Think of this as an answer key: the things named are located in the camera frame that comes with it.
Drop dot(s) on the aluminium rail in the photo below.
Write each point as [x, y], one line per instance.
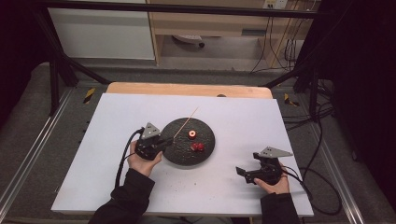
[334, 174]
[37, 143]

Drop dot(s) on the white power strip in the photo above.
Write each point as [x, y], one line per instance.
[275, 3]

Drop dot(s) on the white device under desk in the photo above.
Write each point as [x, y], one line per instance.
[186, 39]

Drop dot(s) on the wooden table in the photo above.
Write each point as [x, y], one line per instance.
[174, 88]

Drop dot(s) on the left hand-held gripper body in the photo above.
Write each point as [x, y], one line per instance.
[149, 146]

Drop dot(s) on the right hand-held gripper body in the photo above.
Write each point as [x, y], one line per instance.
[271, 172]

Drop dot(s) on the wooden skewer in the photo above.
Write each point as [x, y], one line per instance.
[186, 122]

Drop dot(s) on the wooden desk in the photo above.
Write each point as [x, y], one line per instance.
[199, 23]

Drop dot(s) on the white cabinet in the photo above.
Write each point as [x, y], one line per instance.
[99, 34]

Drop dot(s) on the person's left hand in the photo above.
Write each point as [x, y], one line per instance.
[141, 165]

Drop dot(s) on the black metal frame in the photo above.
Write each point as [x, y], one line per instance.
[155, 6]

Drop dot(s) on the black curtain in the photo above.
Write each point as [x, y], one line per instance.
[15, 46]
[364, 77]

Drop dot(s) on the white board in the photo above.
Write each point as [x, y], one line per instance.
[109, 124]

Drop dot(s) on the person's right hand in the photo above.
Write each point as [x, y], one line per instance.
[277, 189]

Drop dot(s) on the black round plate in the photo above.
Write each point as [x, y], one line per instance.
[183, 154]

